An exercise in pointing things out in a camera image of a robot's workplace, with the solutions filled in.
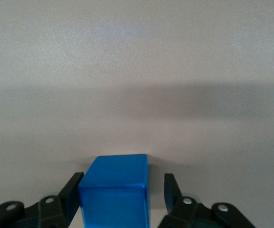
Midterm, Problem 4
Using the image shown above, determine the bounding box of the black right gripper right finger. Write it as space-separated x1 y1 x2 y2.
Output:
157 173 256 228

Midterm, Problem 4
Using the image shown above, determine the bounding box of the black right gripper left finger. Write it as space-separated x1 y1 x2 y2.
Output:
0 172 85 228

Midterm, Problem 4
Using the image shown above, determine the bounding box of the blue cube block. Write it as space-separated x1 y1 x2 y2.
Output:
77 154 151 228

